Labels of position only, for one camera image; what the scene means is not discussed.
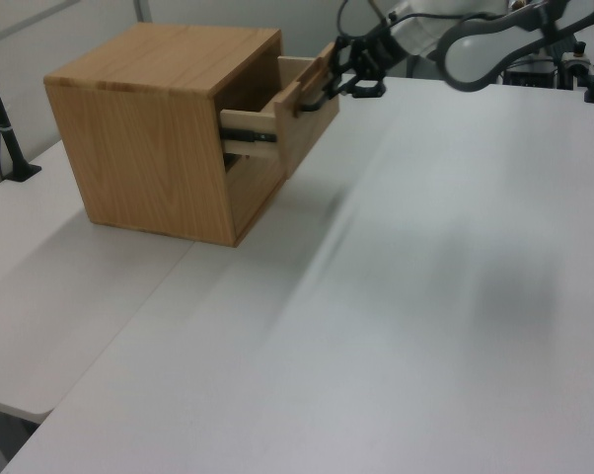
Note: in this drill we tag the black electronics box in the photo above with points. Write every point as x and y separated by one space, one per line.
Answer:
529 76

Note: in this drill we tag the light wooden drawer cabinet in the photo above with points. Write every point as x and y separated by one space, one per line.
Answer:
144 148

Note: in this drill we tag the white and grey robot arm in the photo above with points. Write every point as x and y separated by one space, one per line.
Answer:
469 54

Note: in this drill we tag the black drawer slide rail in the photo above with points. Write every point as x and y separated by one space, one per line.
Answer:
250 135

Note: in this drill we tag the black slanted camera stand pole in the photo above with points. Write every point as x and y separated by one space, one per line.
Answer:
3 128

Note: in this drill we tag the plain wooden drawer front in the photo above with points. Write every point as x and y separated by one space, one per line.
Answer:
255 192

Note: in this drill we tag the wooden drawer with notched front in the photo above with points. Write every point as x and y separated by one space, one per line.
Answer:
307 133

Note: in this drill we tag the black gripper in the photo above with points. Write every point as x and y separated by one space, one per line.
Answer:
376 54

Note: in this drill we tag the silver clamp with black knob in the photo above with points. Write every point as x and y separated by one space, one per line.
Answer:
575 61

